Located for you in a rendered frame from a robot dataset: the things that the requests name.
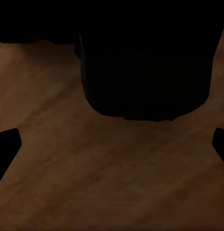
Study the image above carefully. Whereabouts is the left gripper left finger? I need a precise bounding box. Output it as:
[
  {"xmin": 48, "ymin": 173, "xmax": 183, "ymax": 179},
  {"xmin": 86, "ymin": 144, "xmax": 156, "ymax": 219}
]
[{"xmin": 0, "ymin": 128, "xmax": 22, "ymax": 180}]

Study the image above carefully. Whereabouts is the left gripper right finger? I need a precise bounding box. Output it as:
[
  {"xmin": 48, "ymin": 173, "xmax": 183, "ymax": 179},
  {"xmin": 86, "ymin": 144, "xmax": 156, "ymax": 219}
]
[{"xmin": 212, "ymin": 128, "xmax": 224, "ymax": 161}]

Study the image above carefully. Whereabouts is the digital camera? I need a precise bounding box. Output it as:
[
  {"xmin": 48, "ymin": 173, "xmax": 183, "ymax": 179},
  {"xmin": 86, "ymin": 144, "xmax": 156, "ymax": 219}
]
[{"xmin": 0, "ymin": 0, "xmax": 224, "ymax": 122}]

